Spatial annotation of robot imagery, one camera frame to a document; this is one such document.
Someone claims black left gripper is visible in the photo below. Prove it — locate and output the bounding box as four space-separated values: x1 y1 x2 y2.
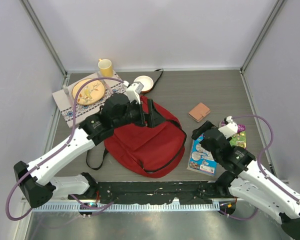
113 97 166 129

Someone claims blue comic paperback book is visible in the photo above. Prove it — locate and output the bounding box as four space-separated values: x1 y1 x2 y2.
187 135 217 176

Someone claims red student backpack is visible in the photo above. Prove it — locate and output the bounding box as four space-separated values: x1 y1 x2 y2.
102 95 187 178

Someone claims purple treehouse paperback book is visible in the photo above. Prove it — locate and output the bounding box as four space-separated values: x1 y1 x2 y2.
219 121 247 149

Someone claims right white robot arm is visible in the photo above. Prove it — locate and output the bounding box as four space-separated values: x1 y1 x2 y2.
191 117 300 240

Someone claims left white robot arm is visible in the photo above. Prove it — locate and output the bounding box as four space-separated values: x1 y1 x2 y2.
13 93 165 208

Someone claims orange white bowl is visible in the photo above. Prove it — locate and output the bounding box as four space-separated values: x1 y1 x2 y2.
133 75 154 94

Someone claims yellow bird plate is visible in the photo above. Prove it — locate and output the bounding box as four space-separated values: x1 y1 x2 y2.
76 80 106 106

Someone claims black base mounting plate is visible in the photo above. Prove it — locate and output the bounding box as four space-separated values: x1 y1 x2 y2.
74 181 233 205

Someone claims yellow mug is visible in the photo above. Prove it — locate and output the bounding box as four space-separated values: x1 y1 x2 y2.
97 59 114 78

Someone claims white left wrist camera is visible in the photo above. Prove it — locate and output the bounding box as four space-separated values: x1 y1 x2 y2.
123 81 144 105

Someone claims pink handled knife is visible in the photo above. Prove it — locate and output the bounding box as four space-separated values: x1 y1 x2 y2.
96 72 114 95

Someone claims pink handled fork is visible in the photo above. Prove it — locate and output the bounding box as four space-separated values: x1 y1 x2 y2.
62 84 74 105

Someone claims aluminium front rail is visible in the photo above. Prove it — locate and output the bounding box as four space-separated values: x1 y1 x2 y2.
21 179 296 203

